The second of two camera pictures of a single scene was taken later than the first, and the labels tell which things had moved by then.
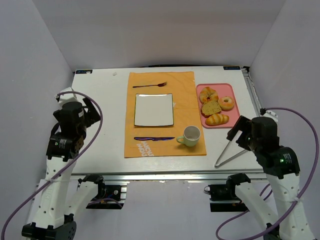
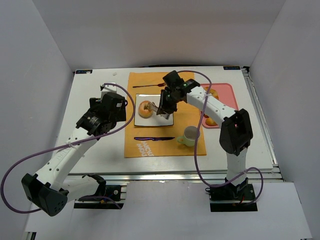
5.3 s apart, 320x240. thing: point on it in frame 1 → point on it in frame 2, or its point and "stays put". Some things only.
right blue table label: x=232 y=68 stays put
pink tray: x=223 y=89 stays put
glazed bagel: x=226 y=103 → x=144 y=111
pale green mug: x=191 y=135 stays put
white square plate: x=154 y=110 stays put
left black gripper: x=92 y=113 → x=94 y=102
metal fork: x=161 y=84 stays put
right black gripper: x=238 y=129 → x=164 y=104
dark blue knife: x=154 y=138 stays put
